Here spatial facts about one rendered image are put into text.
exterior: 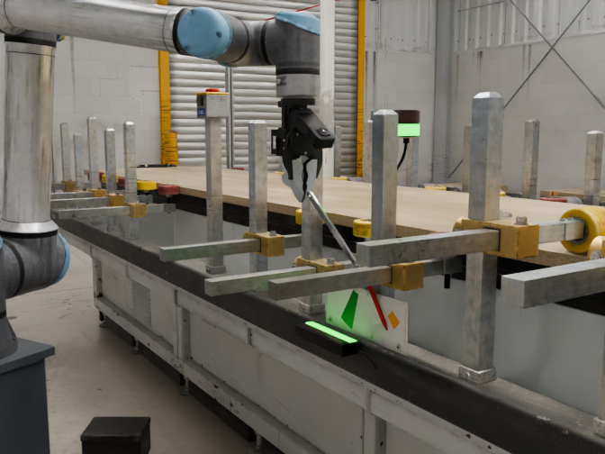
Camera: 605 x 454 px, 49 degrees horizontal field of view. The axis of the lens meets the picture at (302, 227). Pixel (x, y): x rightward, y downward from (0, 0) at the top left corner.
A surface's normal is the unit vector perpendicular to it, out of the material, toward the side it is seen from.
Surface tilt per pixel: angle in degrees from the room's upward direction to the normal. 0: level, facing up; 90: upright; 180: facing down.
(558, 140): 90
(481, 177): 90
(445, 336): 90
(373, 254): 90
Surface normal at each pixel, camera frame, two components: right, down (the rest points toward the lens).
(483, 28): -0.87, 0.07
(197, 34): -0.28, 0.15
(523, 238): 0.55, 0.12
